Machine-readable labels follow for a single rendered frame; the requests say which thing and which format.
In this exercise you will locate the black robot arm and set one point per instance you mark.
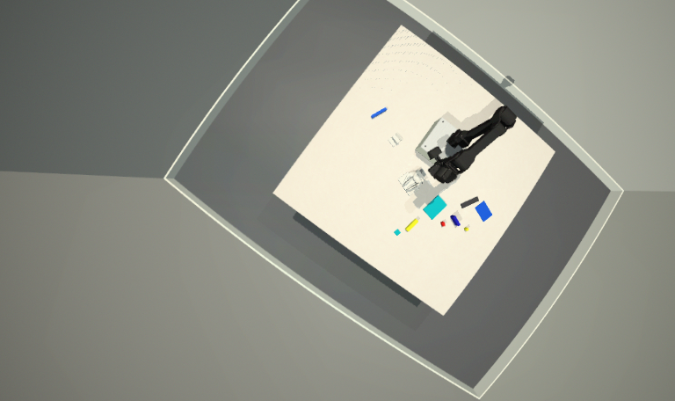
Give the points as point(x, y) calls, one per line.
point(491, 129)

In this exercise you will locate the yellow rectangular bar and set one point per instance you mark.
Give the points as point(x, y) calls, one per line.
point(413, 222)

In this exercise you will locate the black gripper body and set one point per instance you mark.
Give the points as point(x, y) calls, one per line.
point(434, 153)

